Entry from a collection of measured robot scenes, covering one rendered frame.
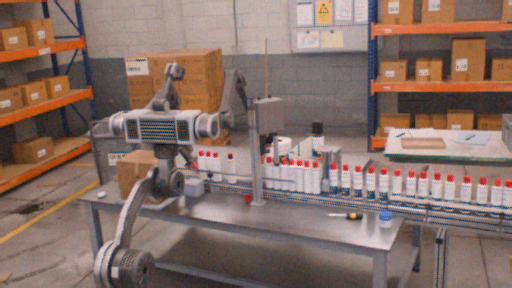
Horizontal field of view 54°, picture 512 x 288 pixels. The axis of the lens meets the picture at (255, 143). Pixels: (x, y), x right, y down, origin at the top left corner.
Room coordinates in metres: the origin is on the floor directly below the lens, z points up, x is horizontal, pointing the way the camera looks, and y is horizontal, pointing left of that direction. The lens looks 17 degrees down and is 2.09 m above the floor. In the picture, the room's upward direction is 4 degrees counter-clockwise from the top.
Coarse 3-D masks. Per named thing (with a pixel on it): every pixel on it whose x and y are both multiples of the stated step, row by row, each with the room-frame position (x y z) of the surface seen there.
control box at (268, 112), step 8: (256, 104) 2.89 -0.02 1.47; (264, 104) 2.89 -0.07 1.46; (272, 104) 2.92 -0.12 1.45; (280, 104) 2.94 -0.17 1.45; (256, 112) 2.89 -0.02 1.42; (264, 112) 2.89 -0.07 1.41; (272, 112) 2.91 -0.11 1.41; (280, 112) 2.94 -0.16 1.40; (256, 120) 2.90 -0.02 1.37; (264, 120) 2.89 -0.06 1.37; (272, 120) 2.91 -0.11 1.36; (280, 120) 2.94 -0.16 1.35; (256, 128) 2.90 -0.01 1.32; (264, 128) 2.89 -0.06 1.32; (272, 128) 2.91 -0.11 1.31; (280, 128) 2.94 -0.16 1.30
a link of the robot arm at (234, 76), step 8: (224, 72) 2.94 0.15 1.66; (232, 72) 2.92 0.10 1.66; (240, 72) 2.98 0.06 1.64; (232, 80) 2.87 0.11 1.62; (240, 80) 2.96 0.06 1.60; (224, 88) 2.84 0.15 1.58; (232, 88) 2.84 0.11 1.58; (224, 96) 2.78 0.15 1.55; (232, 96) 2.81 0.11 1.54; (224, 104) 2.73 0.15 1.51; (224, 112) 2.69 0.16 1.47; (232, 112) 2.69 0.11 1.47; (232, 120) 2.67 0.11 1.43
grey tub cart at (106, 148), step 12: (108, 120) 4.95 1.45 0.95; (96, 132) 5.34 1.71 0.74; (108, 132) 5.73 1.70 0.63; (96, 144) 5.03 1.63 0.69; (108, 144) 5.03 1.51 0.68; (120, 144) 5.03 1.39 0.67; (132, 144) 5.04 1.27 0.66; (144, 144) 5.14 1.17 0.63; (96, 156) 5.01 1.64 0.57; (108, 156) 5.04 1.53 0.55; (120, 156) 5.04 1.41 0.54; (108, 168) 5.05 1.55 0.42; (108, 180) 5.06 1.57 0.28
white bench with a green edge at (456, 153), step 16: (400, 144) 4.04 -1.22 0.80; (448, 144) 3.96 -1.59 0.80; (464, 144) 3.93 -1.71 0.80; (496, 144) 3.88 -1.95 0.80; (400, 160) 3.84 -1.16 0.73; (416, 160) 3.80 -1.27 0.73; (432, 160) 3.76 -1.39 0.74; (448, 160) 3.72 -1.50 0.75; (464, 160) 3.67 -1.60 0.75; (480, 160) 3.60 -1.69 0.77; (496, 160) 3.57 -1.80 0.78
